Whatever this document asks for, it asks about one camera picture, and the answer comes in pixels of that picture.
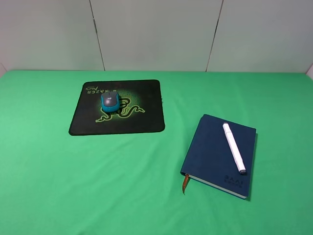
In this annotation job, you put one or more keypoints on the blue grey computer mouse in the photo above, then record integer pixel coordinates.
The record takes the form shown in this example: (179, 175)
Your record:
(110, 101)

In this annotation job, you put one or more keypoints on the dark blue notebook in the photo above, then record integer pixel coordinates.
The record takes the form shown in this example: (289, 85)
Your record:
(209, 159)

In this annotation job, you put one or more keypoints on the black green snake mouse pad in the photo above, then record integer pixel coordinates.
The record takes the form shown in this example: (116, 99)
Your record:
(140, 110)

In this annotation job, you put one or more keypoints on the white marker pen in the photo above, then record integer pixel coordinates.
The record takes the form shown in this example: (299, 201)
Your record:
(234, 149)

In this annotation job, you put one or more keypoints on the orange bookmark ribbon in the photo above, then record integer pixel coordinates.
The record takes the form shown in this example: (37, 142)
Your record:
(185, 182)

